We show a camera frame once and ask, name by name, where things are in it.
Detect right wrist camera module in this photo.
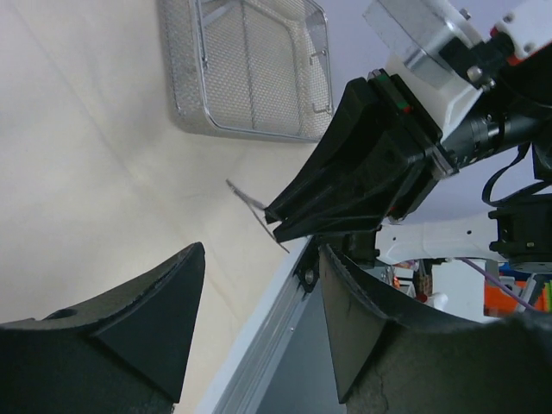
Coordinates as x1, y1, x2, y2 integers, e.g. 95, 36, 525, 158
364, 1, 551, 136

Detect wire mesh instrument tray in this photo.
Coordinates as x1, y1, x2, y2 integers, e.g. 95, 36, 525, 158
157, 1, 334, 142

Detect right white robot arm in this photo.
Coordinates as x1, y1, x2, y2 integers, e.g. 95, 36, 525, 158
264, 71, 551, 273

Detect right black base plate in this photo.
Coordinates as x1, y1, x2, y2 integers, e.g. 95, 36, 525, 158
293, 242, 319, 293

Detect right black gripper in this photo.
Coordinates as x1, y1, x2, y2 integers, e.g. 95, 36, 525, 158
264, 69, 459, 242

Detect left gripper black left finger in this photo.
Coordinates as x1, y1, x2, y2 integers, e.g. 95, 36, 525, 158
1, 242, 204, 413

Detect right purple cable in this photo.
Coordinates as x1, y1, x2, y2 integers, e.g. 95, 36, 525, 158
456, 256, 540, 314

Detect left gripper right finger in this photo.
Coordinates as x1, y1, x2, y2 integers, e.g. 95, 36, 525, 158
319, 245, 551, 413

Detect beige surgical wrap cloth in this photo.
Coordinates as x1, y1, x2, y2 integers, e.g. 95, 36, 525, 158
1, 1, 313, 413

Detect steel tweezers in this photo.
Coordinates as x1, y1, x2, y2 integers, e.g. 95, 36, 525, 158
225, 179, 290, 254

